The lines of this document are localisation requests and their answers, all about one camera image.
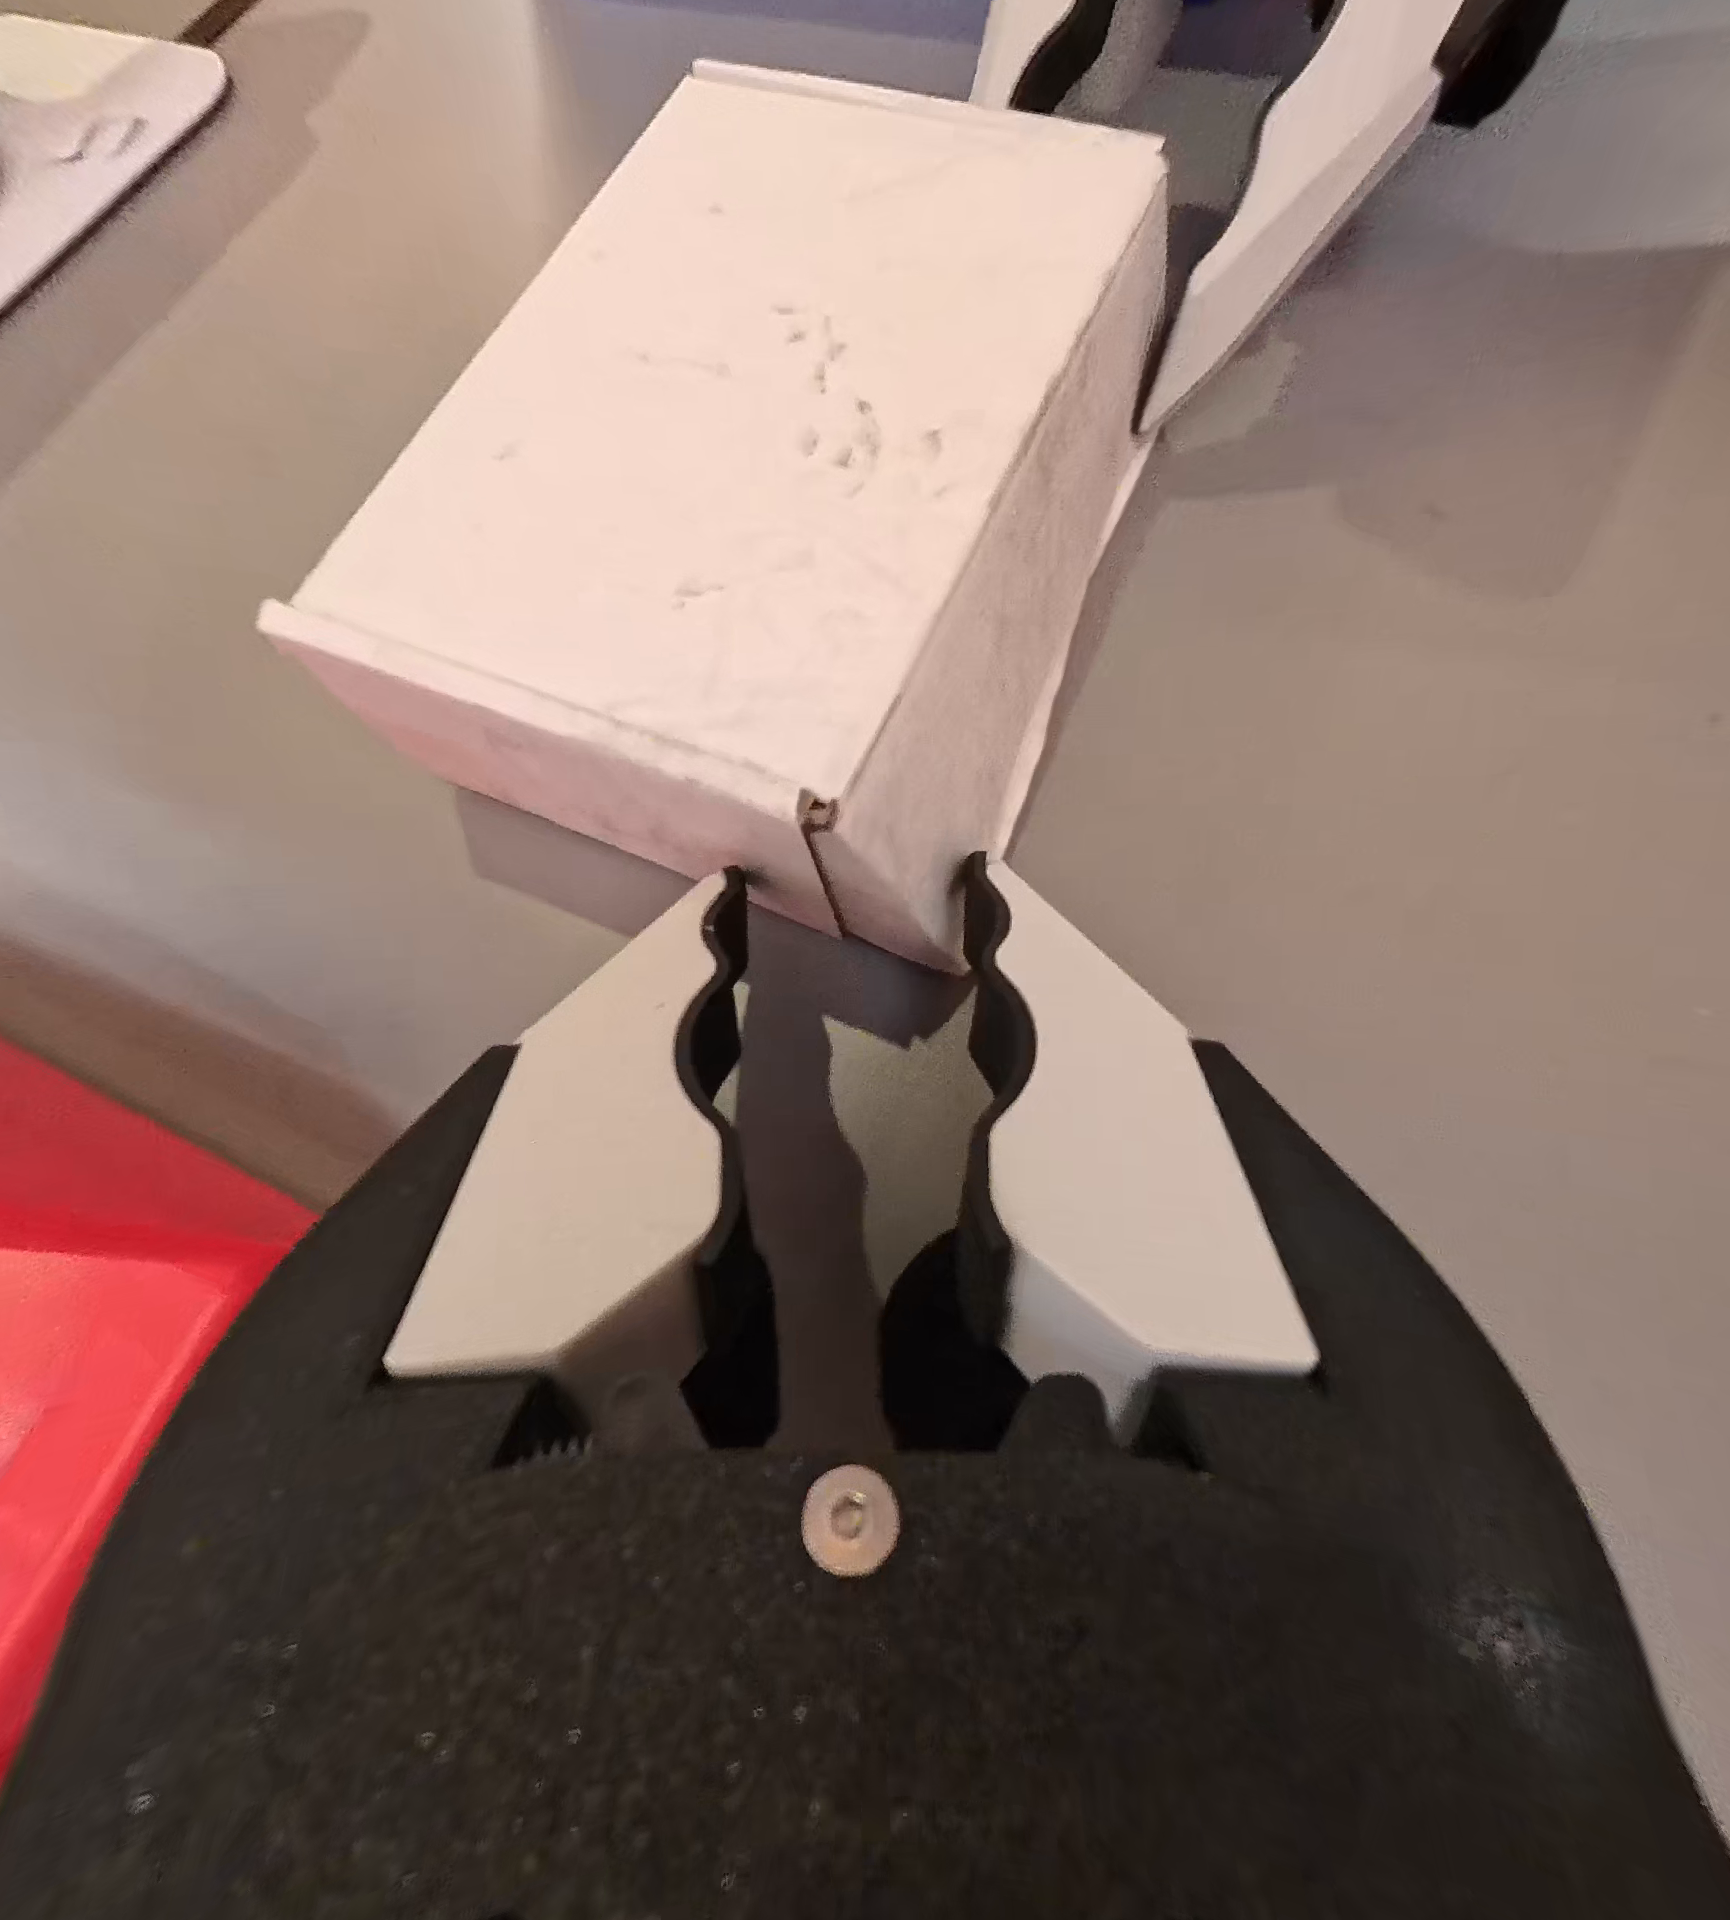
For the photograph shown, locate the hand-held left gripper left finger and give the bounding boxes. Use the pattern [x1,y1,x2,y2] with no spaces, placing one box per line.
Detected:
[384,866,784,1450]

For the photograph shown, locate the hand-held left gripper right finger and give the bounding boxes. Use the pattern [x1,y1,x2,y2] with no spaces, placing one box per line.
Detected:
[881,855,1325,1450]

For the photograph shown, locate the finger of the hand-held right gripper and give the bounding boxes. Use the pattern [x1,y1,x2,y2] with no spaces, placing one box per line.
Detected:
[972,0,1170,121]
[1134,0,1474,439]

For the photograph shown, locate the white cardboard mailer box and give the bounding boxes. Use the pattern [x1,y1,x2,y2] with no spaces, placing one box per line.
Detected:
[256,61,1170,979]

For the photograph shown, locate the red plastic bin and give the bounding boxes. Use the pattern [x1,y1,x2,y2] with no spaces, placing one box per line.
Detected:
[0,982,320,1908]

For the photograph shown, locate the white metal document stand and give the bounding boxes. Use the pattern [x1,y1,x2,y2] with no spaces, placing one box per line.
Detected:
[0,0,231,408]

